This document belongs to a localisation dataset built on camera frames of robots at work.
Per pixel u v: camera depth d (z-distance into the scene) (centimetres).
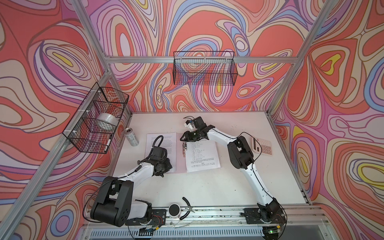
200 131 86
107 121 73
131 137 92
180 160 93
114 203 42
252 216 73
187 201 78
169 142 102
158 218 72
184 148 98
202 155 94
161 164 69
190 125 96
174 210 72
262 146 98
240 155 64
